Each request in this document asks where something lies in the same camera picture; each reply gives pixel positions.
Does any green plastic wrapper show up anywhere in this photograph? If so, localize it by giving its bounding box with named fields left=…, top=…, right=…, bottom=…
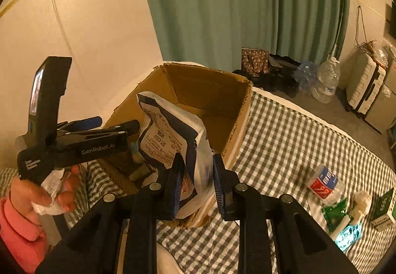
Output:
left=322, top=198, right=347, bottom=234

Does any brown cardboard box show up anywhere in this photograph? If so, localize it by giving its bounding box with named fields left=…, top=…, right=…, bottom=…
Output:
left=98, top=61, right=254, bottom=228

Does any left hand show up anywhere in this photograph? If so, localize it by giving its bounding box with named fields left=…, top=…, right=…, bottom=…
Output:
left=9, top=165, right=80, bottom=225

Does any pink sleeve forearm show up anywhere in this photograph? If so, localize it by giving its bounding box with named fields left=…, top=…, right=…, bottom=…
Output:
left=1, top=196, right=49, bottom=273

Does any patterned brown bag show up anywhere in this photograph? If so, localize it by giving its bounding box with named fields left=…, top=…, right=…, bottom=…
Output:
left=242, top=48, right=270, bottom=77

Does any white hard-shell suitcase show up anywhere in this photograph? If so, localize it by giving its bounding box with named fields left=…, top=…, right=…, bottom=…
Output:
left=346, top=53, right=386, bottom=117

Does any white black courier bag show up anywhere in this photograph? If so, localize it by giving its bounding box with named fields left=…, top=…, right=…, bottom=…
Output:
left=137, top=91, right=214, bottom=219

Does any pack of water bottles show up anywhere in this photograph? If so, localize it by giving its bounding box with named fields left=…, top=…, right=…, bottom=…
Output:
left=293, top=59, right=319, bottom=95

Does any large clear water jug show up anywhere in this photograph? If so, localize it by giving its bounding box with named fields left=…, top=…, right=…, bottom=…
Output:
left=311, top=56, right=341, bottom=104

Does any black wall television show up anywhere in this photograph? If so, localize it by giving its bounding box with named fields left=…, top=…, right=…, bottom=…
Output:
left=386, top=2, right=396, bottom=37

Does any green white carton box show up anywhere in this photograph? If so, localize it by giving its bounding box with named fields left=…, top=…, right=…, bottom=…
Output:
left=371, top=188, right=395, bottom=232

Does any cyan plastic packet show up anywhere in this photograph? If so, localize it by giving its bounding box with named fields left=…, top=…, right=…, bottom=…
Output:
left=334, top=222, right=362, bottom=252

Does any silver mini fridge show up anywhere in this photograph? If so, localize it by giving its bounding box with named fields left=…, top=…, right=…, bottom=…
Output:
left=365, top=59, right=396, bottom=134

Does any green curtain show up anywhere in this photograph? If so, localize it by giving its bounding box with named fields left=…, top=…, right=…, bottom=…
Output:
left=148, top=0, right=350, bottom=72

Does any white paper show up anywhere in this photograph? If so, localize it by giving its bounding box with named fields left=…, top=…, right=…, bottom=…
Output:
left=31, top=169, right=71, bottom=216

